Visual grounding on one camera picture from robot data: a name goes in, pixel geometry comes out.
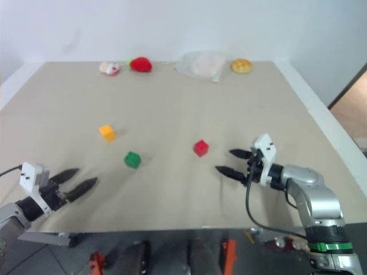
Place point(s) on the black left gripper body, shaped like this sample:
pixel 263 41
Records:
pixel 51 194

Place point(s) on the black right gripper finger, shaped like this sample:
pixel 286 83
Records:
pixel 229 172
pixel 240 153

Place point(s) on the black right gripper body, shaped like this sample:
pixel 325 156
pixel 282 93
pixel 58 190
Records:
pixel 252 166

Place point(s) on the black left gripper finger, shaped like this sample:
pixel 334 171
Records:
pixel 81 189
pixel 65 175

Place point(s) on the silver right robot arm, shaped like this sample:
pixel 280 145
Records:
pixel 318 200

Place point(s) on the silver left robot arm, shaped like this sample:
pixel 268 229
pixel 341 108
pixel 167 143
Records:
pixel 11 219

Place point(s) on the red cube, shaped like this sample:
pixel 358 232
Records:
pixel 200 148

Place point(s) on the green cube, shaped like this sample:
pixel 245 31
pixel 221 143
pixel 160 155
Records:
pixel 132 160

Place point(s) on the orange cube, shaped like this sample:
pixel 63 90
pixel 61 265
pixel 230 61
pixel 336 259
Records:
pixel 107 133

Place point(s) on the golden bread bun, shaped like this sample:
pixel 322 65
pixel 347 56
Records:
pixel 242 66

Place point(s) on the clear plastic bag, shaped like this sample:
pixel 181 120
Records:
pixel 202 66

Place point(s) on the white and red small toy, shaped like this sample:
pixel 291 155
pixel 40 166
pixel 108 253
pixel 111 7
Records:
pixel 109 68

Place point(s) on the red plush strawberry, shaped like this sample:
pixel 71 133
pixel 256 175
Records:
pixel 140 64

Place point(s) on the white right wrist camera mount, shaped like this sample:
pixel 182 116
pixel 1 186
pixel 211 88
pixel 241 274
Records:
pixel 266 153

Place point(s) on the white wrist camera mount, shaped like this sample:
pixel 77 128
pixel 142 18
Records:
pixel 266 153
pixel 30 179

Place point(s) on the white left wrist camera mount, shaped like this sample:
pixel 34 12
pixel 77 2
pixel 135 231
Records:
pixel 30 179

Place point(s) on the grey table leg bracket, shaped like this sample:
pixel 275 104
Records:
pixel 47 238

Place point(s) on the orange bracket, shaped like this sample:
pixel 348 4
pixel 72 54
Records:
pixel 96 262
pixel 229 255

